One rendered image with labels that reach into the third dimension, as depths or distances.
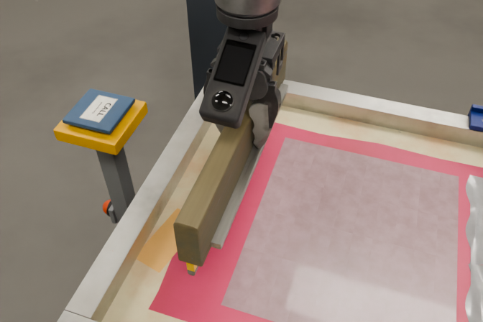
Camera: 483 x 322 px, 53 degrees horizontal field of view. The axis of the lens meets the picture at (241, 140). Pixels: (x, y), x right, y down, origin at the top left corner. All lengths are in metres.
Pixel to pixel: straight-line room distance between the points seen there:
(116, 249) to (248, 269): 0.19
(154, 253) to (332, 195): 0.29
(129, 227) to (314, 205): 0.29
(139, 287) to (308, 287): 0.23
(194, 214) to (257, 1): 0.23
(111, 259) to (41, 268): 1.27
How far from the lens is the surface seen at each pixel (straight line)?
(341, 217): 0.78
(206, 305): 0.69
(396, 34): 3.08
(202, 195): 0.54
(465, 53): 3.05
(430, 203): 0.84
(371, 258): 0.75
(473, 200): 0.86
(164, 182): 0.77
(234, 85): 0.54
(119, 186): 1.07
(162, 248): 0.74
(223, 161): 0.58
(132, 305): 0.70
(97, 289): 0.68
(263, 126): 0.64
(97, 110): 0.95
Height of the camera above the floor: 1.57
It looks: 45 degrees down
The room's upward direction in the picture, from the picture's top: straight up
